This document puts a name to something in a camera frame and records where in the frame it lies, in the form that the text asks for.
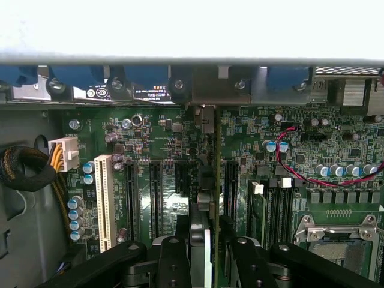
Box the black braided cable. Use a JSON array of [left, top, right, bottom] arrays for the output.
[[0, 145, 72, 244]]

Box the green motherboard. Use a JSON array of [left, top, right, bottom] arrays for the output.
[[61, 103, 384, 288]]

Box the black RAM slot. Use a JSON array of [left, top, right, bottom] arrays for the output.
[[265, 178, 282, 250], [280, 176, 296, 250]]

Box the medium PCIe expansion slot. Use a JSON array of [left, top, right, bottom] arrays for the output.
[[223, 160, 240, 223]]

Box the green RAM stick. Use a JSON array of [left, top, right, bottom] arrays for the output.
[[248, 191, 267, 250]]

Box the white PCI expansion slot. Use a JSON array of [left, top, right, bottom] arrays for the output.
[[94, 154, 118, 253]]

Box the red and black wire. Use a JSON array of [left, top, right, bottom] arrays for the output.
[[275, 125, 384, 188]]

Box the open black PC case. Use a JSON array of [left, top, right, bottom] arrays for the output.
[[0, 53, 384, 288]]

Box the white power connector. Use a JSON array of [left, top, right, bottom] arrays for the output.
[[47, 136, 81, 174]]

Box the long PCIe expansion slot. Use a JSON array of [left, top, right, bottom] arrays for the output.
[[124, 160, 141, 243], [148, 160, 165, 241]]

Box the silver expansion slot cover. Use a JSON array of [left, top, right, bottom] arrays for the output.
[[11, 85, 50, 101], [133, 87, 172, 105], [73, 85, 111, 103]]

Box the CPU socket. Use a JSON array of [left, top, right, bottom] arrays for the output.
[[293, 213, 382, 278]]

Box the short PCIe expansion slot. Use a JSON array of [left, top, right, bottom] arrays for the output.
[[174, 161, 190, 195]]

